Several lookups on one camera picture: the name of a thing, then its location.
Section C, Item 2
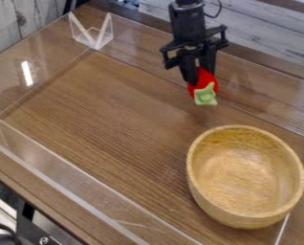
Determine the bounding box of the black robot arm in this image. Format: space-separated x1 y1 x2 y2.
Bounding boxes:
161 0 228 85

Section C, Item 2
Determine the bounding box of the clear acrylic front wall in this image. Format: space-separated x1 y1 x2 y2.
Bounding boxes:
0 121 202 245

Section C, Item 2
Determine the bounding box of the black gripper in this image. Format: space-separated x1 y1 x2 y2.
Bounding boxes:
161 25 228 85

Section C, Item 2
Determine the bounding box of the clear acrylic corner bracket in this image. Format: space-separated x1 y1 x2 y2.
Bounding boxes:
69 12 114 50

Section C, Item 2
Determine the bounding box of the wooden bowl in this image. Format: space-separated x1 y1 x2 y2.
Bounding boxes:
187 124 304 230

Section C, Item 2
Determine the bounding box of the red felt strawberry toy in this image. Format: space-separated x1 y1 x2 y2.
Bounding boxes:
187 67 220 106

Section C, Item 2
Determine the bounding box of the black table leg bracket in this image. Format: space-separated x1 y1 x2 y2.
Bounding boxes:
15 203 63 245

